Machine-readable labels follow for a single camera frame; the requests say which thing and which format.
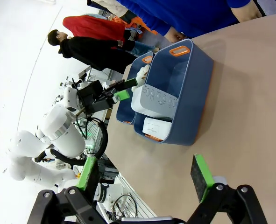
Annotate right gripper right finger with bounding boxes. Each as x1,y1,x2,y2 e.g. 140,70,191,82
186,154,269,224

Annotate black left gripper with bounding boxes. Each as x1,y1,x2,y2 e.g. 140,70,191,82
78,78,138,115

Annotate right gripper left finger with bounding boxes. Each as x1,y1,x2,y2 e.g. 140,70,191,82
27,155,120,224

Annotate white plush toy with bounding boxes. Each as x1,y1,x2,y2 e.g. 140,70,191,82
131,64,150,92

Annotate white clock grey button panel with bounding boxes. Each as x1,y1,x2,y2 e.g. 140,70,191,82
130,84,179,122

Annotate small white digital clock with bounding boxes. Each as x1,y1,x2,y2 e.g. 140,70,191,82
142,117,173,139

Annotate person's right hand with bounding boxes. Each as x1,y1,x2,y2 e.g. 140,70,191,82
163,26,188,44

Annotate person's left hand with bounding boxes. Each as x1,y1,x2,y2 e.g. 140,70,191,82
230,0,262,23

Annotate blue denim cloth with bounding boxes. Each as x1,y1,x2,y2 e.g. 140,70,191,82
128,41,161,56

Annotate person in black hoodie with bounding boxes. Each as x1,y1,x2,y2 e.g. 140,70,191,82
47,29,139,74

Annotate orange cloth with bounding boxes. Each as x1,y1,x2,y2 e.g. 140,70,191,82
114,15,158,35

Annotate red jacket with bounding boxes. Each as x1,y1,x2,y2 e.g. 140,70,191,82
62,15,129,43

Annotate person in beige jacket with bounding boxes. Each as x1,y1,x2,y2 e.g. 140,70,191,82
92,0,129,17

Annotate person in blue hoodie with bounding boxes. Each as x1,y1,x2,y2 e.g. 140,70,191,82
115,0,267,39

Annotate blue basket orange handles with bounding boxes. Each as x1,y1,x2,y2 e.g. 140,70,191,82
116,51,156,126
133,38,215,147

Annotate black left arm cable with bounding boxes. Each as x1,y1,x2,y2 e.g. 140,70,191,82
49,116,109,166

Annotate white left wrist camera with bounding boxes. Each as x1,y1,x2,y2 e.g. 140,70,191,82
71,71,92,91

